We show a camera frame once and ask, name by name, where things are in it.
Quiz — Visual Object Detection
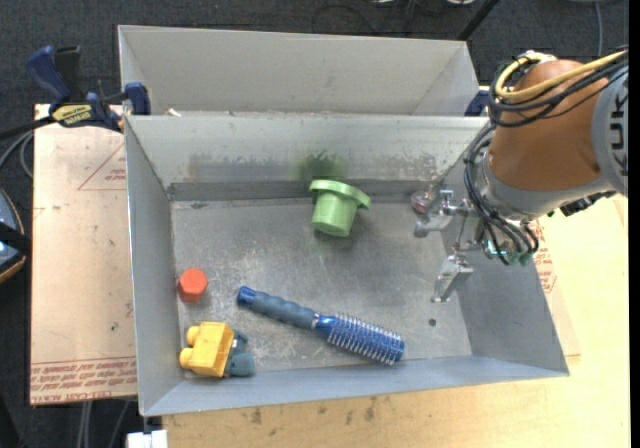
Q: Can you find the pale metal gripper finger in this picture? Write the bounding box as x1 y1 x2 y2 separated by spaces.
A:
431 255 475 305
413 189 477 239

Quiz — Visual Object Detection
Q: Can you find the green plastic flanged cup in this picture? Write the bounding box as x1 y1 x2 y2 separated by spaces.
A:
308 178 373 239

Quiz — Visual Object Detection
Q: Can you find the blue hairbrush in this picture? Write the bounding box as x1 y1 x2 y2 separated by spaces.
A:
235 285 407 367

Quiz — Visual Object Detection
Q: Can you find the grey metal bin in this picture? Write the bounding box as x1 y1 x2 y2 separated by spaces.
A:
117 24 571 418

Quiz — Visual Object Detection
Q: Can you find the grey-blue toy figure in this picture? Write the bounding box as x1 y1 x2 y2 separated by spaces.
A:
225 329 257 379

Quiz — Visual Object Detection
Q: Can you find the orange hexagonal block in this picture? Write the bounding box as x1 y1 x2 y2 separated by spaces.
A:
176 267 210 304

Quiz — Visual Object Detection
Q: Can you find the yellow toy brick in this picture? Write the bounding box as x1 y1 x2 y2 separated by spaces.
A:
178 320 237 380

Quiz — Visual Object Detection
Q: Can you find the brown cardboard board red print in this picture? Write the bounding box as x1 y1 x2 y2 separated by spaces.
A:
29 103 584 407

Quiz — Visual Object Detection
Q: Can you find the black cylinder on white bracket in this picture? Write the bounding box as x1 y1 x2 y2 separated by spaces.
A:
558 190 617 218

